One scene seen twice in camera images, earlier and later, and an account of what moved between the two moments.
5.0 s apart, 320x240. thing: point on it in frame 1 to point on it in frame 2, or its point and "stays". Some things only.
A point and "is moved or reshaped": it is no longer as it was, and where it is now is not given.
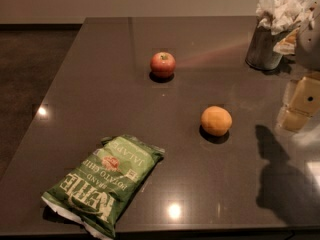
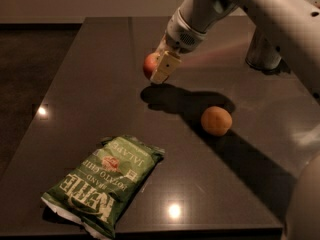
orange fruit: (216, 120) stays
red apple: (162, 65) is moved or reshaped
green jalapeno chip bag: (100, 188) stays
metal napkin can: (261, 54) stays
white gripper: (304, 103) to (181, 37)
